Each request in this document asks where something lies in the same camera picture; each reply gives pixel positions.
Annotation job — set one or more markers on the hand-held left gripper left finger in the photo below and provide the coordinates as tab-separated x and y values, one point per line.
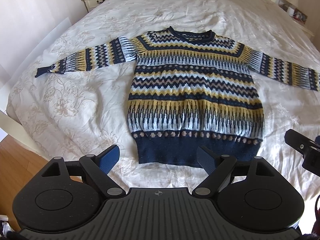
110	158

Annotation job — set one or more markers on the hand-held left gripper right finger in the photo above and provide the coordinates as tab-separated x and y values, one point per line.
205	158

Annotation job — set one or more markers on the bed with cream floral bedspread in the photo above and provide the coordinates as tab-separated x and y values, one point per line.
82	100

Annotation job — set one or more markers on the white round jar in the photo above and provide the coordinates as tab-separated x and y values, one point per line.
291	10

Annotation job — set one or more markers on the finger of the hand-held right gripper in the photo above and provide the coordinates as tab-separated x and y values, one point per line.
295	140

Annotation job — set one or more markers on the navy yellow patterned knit sweater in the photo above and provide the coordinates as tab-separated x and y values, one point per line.
195	92

